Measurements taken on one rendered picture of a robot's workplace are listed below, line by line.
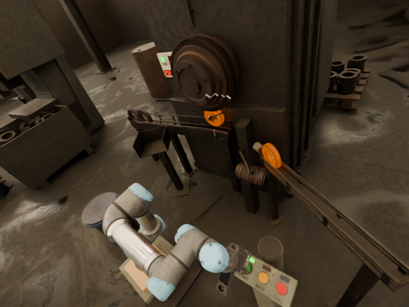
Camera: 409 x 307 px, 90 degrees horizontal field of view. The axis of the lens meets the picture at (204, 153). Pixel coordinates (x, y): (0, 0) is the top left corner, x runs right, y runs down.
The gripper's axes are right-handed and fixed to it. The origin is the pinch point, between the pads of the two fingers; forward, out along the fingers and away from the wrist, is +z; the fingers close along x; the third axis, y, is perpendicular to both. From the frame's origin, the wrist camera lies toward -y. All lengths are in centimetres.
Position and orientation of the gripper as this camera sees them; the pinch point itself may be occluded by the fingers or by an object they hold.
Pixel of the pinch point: (243, 267)
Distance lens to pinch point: 97.8
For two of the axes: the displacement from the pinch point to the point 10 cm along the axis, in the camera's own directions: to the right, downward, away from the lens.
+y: 4.4, -8.6, 2.7
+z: 4.3, 4.6, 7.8
